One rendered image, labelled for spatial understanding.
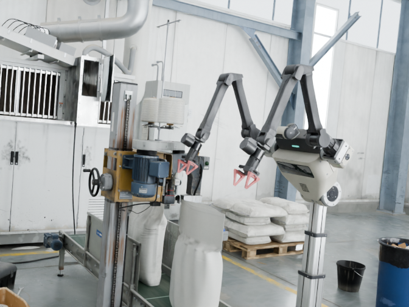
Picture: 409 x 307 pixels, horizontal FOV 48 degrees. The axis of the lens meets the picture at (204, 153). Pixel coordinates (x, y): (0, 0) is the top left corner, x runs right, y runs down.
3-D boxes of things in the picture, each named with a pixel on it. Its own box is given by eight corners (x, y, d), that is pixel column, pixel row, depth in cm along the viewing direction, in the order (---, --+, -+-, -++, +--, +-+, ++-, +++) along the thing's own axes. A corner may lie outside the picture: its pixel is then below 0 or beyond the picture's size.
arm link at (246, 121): (243, 67, 278) (234, 69, 287) (225, 74, 272) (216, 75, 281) (261, 137, 289) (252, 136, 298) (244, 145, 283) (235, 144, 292)
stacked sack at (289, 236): (319, 243, 622) (320, 231, 622) (282, 246, 586) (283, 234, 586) (297, 236, 658) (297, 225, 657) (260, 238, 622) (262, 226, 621)
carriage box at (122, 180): (162, 201, 298) (166, 153, 296) (112, 202, 279) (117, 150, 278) (145, 195, 318) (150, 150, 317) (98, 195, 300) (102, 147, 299)
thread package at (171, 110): (188, 127, 281) (190, 98, 280) (164, 124, 272) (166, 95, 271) (175, 125, 295) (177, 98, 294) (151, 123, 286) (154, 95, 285)
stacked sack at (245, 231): (286, 236, 589) (287, 225, 588) (246, 240, 551) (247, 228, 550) (264, 229, 624) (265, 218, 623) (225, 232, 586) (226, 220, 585)
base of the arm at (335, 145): (333, 139, 251) (323, 158, 248) (324, 131, 247) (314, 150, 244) (345, 141, 243) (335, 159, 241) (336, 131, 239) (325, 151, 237)
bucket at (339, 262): (369, 292, 476) (372, 267, 474) (350, 295, 460) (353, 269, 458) (346, 282, 501) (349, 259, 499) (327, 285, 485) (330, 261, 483)
